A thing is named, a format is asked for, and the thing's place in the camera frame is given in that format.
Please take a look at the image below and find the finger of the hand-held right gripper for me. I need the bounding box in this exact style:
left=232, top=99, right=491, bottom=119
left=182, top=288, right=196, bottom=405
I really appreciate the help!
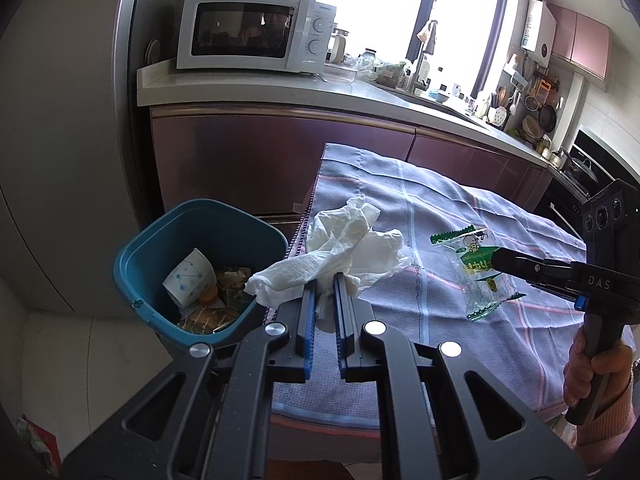
left=492, top=246, right=576, bottom=288

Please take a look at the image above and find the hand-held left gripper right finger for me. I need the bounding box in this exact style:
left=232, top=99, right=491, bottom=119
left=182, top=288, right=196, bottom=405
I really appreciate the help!
left=332, top=272, right=587, bottom=480

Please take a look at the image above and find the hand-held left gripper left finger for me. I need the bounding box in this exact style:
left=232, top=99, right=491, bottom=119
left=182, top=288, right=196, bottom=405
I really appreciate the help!
left=60, top=280, right=318, bottom=480

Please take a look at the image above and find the green clear plastic wrapper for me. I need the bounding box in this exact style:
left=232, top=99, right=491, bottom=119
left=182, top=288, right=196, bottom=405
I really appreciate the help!
left=431, top=226, right=526, bottom=321

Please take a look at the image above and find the white tissue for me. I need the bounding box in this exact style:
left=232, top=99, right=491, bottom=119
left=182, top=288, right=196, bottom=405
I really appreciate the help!
left=244, top=195, right=416, bottom=321

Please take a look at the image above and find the dotted paper cup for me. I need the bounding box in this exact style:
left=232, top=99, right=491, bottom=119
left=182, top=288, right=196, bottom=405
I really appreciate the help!
left=162, top=248, right=217, bottom=308

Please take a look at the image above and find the blue plastic trash bin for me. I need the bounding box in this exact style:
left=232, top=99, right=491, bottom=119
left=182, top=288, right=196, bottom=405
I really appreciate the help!
left=112, top=198, right=290, bottom=353

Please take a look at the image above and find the person's right hand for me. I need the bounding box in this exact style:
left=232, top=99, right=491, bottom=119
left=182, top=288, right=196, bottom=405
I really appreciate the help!
left=562, top=332, right=635, bottom=411

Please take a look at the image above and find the black integrated cooker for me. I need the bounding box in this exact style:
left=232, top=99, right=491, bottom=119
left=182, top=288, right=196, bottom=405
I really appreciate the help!
left=532, top=127, right=640, bottom=241

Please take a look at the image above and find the black lidded cooking pot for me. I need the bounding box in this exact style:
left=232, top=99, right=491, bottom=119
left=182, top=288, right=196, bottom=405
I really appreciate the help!
left=562, top=157, right=598, bottom=183

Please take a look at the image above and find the brown crumpled wrapper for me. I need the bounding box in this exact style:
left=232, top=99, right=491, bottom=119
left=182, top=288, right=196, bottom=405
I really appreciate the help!
left=177, top=305, right=241, bottom=335
left=215, top=266, right=253, bottom=306

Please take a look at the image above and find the grey checked tablecloth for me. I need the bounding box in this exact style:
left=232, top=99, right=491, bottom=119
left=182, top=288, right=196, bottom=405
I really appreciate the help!
left=270, top=142, right=588, bottom=431

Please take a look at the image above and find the kitchen counter with maroon cabinets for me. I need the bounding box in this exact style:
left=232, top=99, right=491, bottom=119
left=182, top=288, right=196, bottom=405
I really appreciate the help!
left=137, top=57, right=556, bottom=231

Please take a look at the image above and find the white water heater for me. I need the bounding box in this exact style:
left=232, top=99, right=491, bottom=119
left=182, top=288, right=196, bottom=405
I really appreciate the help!
left=522, top=0, right=557, bottom=68

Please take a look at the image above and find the metal sink faucet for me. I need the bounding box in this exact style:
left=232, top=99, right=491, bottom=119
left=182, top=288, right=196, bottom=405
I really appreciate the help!
left=407, top=50, right=431, bottom=93

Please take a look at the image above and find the bag of green vegetables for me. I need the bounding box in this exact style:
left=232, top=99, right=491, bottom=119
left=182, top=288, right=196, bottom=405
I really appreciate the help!
left=375, top=61, right=408, bottom=86

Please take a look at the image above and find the clear glass baking dish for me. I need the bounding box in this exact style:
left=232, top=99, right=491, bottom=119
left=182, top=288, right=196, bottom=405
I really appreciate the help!
left=324, top=62, right=358, bottom=83

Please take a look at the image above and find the hanging dish rag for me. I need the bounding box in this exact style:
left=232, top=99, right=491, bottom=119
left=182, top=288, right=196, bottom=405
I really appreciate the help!
left=417, top=20, right=438, bottom=53

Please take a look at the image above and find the clear plastic bag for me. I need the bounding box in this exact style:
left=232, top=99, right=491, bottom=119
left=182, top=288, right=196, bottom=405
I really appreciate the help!
left=350, top=47, right=381, bottom=81

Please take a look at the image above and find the glass kettle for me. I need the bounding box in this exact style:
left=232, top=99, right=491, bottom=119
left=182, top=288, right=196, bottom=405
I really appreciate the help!
left=327, top=22, right=351, bottom=63

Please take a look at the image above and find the white microwave oven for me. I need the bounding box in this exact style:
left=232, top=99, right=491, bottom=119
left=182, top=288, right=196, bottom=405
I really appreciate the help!
left=175, top=0, right=337, bottom=75

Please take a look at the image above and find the red printed bag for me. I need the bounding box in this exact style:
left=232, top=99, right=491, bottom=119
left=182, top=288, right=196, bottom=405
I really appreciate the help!
left=15, top=415, right=63, bottom=476

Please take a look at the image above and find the kitchen window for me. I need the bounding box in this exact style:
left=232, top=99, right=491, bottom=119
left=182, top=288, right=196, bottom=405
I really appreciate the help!
left=312, top=0, right=513, bottom=91

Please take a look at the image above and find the grey refrigerator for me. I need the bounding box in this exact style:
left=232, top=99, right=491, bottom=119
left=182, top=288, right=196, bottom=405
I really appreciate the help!
left=0, top=0, right=201, bottom=321

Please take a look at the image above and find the pink wall cabinet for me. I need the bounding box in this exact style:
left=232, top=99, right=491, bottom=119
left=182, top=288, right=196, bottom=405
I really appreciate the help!
left=547, top=4, right=612, bottom=81

